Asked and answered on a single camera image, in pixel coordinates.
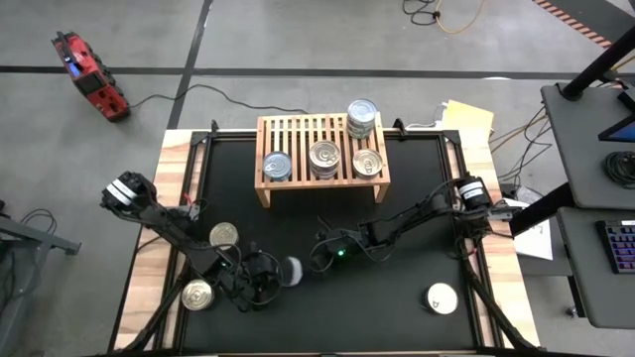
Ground black coiled floor cable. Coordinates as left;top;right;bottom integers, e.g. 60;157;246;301
401;0;444;28

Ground gold lid seafood can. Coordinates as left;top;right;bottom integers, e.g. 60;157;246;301
208;221;240;251
181;279;216;312

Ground silver can centre left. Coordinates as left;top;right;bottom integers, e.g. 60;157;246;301
247;250;282;287

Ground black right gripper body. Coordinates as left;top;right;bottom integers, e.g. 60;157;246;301
320;225;371;263

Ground black backlit keyboard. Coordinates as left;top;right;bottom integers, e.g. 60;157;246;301
594;218;635;276

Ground wooden slatted shelf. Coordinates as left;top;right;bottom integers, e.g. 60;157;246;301
254;112;392;209

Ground grey metal stand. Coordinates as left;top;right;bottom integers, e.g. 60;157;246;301
0;215;83;257

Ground grey keyboard desk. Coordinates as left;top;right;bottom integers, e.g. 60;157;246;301
555;205;635;331

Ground black tablet blue screen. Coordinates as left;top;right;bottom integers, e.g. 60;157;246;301
597;112;635;145

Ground striped hazard floor tape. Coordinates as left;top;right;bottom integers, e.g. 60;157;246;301
532;0;614;51

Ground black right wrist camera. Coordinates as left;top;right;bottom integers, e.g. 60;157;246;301
310;242;343;274

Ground grey side desk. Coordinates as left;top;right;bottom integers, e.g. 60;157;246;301
539;82;635;210

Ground teal label seafood can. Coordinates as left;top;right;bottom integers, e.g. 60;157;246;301
261;151;294;183

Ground black coiled desk cable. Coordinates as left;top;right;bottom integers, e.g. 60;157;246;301
602;150;635;191

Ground black desk support bar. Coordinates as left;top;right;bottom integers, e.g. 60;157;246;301
508;183;579;238

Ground black table mat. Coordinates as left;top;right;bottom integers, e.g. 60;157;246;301
181;134;478;352

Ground black cable loop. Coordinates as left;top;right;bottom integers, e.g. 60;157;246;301
18;206;59;238

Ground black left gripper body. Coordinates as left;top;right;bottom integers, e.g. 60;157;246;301
217;267;279;312

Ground yellow floor cable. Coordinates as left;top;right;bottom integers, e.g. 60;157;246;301
433;0;485;36

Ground black cable bundle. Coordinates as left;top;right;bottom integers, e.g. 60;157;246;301
488;106;553;183

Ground black metal table frame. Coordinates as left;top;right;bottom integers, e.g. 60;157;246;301
111;118;540;357

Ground white paper sheet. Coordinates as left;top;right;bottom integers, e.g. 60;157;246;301
513;197;555;262

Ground Wild Planet salmon can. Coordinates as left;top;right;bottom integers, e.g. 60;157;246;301
351;148;385;180
424;282;459;316

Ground black metal pole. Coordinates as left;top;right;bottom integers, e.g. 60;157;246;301
560;23;635;102

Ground yellow paper folder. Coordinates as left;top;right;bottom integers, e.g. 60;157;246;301
440;98;496;150

